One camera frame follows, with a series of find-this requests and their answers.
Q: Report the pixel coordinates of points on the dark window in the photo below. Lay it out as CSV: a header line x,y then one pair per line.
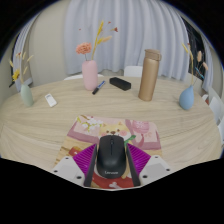
x,y
196,43

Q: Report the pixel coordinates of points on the gold thermos bottle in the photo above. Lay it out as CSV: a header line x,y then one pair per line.
x,y
149,78

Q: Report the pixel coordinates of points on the white remote control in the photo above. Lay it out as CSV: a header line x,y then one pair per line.
x,y
51,100

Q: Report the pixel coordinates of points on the green vase with yellow flowers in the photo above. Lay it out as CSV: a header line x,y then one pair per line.
x,y
27,96

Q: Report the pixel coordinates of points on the black computer mouse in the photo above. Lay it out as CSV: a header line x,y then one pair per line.
x,y
111,156

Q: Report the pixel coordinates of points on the blue vase with dried flowers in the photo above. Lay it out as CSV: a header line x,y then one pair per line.
x,y
186,98

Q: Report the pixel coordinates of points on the cartoon dog print mouse pad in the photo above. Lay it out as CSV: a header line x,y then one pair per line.
x,y
143,133

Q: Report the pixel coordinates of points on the black rectangular box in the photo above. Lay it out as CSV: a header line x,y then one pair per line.
x,y
120,83

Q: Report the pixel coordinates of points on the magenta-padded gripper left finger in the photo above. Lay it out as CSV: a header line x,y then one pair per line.
x,y
71,168

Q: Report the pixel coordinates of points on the blue and black marker pen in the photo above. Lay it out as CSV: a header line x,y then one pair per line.
x,y
98,87

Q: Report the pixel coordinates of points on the pink vase with orange flowers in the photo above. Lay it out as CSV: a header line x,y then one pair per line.
x,y
90,76

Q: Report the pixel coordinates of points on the wide white curtain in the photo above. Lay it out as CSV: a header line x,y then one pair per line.
x,y
133,30

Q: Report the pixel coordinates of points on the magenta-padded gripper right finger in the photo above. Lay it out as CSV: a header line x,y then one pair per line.
x,y
151,168

